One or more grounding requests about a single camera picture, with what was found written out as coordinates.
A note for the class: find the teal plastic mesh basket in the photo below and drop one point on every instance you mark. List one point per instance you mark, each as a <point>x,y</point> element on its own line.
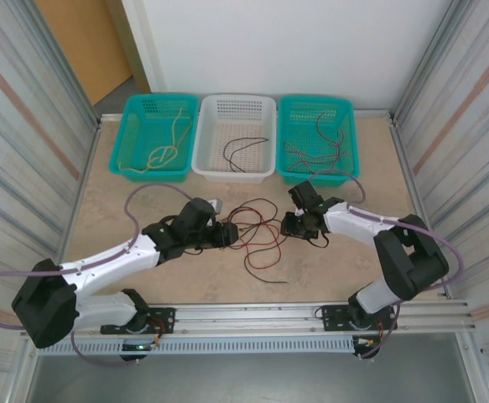
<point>143,126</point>
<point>307,126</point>

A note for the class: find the white plastic mesh basket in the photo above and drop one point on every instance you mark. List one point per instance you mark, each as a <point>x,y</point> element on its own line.
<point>233,126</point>

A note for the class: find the aluminium table edge bar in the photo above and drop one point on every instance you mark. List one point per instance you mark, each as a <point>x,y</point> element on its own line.
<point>110,116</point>

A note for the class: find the wooden door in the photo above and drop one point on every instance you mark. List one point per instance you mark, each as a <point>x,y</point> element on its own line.
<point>84,46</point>

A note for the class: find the aluminium mounting rail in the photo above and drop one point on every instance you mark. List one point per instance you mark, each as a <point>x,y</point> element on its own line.
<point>248,312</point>

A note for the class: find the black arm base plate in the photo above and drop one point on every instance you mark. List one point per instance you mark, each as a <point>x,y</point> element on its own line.
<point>334,317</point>
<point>162,319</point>

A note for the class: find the white door frame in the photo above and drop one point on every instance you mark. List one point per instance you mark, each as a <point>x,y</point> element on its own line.
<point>143,46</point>

